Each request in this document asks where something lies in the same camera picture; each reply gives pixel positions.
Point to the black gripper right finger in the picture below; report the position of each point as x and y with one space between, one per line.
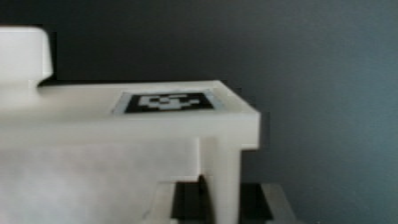
265 207

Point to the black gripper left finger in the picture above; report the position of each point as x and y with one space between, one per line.
189 203

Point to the white small drawer box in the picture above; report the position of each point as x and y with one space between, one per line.
105 142

